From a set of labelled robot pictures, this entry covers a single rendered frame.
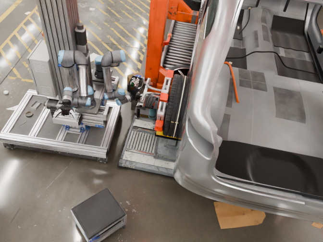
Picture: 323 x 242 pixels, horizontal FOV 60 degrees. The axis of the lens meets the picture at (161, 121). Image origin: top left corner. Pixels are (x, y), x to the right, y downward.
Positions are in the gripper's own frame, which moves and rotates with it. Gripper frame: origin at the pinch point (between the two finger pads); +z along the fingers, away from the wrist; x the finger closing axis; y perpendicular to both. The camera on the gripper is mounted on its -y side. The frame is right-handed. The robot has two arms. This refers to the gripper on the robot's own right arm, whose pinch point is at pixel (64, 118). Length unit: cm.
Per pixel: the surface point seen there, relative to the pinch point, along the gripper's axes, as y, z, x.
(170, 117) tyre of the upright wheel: 13, -19, -94
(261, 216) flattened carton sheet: 93, 48, -211
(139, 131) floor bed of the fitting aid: 107, -79, -86
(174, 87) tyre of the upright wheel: -6, -41, -96
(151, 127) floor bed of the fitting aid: 103, -84, -103
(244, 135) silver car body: 9, 1, -164
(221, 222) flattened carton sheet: 101, 49, -165
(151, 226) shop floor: 112, 45, -89
